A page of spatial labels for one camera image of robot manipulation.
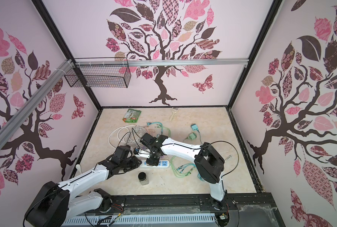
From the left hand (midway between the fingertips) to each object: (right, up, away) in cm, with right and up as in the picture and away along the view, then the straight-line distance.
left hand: (141, 164), depth 86 cm
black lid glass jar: (+4, -4, -12) cm, 13 cm away
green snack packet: (-14, +31, +28) cm, 44 cm away
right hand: (+6, +5, -2) cm, 8 cm away
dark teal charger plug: (+36, +22, +18) cm, 47 cm away
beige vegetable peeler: (+21, +36, +32) cm, 52 cm away
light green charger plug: (+34, +16, +14) cm, 40 cm away
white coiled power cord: (-19, +16, +15) cm, 29 cm away
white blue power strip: (+13, +1, -1) cm, 13 cm away
